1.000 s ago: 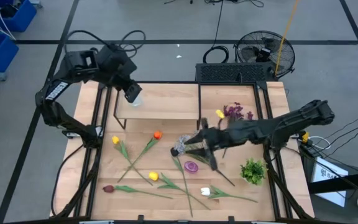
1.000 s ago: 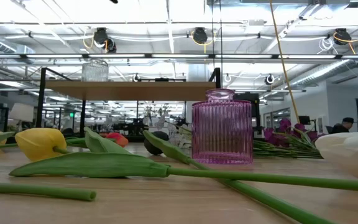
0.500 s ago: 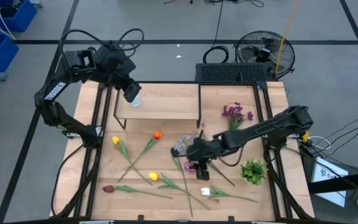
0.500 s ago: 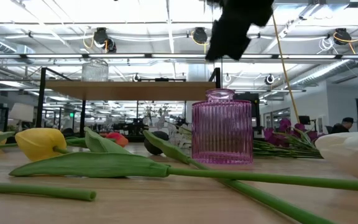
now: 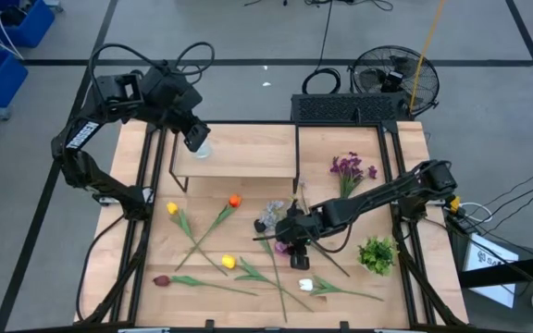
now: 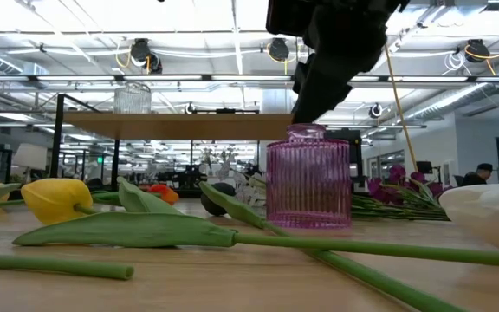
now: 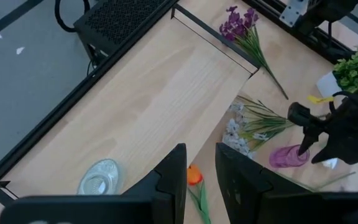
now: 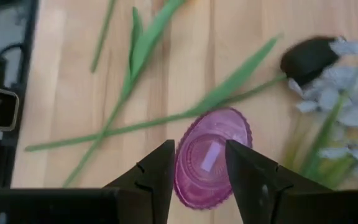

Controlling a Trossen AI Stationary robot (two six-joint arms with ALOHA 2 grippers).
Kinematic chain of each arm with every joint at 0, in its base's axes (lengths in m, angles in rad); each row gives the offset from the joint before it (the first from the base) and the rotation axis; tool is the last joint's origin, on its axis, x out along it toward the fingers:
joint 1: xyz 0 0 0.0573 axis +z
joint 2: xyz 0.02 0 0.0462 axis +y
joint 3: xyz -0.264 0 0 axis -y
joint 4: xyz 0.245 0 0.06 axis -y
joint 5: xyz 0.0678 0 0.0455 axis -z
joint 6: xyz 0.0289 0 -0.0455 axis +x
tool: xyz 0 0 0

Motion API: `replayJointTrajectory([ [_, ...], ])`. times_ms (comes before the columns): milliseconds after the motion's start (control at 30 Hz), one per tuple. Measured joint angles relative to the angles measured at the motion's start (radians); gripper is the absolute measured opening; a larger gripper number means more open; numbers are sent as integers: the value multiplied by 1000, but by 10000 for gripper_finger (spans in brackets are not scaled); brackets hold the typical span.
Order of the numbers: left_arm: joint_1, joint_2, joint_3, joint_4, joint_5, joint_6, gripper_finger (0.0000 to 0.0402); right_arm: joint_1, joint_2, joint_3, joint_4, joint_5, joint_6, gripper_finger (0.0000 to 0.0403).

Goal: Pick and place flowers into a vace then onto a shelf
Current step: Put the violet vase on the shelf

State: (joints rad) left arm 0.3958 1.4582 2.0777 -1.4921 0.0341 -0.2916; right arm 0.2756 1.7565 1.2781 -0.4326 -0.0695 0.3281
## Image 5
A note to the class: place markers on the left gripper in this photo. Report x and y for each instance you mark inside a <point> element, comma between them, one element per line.
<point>169,97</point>

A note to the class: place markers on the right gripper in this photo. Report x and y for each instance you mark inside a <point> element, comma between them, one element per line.
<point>301,226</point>

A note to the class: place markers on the clear ribbed glass vase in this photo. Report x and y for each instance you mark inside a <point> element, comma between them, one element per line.
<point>203,151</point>

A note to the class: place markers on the white printed sign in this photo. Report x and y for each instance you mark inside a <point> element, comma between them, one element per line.
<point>493,287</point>

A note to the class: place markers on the black floor fan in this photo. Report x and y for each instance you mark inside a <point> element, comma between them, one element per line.
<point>389,81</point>

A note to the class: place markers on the yellow plug connector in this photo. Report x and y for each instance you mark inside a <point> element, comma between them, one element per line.
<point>454,204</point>

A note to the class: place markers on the black perforated metal box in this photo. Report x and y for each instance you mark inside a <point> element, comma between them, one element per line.
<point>340,107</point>

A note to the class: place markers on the white tulip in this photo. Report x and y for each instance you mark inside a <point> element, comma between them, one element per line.
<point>306,284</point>

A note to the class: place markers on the purple flower bunch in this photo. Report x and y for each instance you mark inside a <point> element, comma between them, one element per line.
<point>347,166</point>

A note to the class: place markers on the wooden shelf black metal legs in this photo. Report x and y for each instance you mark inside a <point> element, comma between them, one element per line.
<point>248,152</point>

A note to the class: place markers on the white blossom sprig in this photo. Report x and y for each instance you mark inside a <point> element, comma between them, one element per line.
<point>301,184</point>

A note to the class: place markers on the black beam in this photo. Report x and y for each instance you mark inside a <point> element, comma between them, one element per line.
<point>525,270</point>

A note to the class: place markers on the green leafy sprig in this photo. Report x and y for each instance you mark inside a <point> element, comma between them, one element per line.
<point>377,254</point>

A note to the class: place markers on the blue plastic bin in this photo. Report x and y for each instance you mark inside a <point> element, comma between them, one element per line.
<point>35,28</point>
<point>7,83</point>

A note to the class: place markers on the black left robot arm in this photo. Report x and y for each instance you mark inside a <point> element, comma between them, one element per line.
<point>88,173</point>

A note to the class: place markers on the dark grey cart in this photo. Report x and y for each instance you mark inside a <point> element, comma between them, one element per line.
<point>525,240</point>

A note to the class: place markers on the pink glass vase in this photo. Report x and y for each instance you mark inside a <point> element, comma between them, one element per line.
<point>281,249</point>

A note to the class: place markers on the dark red tulip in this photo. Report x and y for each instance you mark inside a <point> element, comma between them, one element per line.
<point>161,280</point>

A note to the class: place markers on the orange tulip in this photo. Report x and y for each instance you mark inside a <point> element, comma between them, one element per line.
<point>234,201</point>

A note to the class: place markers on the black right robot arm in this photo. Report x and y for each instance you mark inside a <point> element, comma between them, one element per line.
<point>377,192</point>

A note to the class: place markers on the black table clamp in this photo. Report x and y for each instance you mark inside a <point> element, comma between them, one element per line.
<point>344,326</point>
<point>209,324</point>

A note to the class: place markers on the small yellow tulip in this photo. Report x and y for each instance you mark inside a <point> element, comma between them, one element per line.
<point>172,208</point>

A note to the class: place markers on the blackish dark tulip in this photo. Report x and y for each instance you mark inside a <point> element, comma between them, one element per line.
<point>259,225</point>

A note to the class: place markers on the large yellow tulip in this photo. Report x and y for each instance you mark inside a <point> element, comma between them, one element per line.
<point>228,262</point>

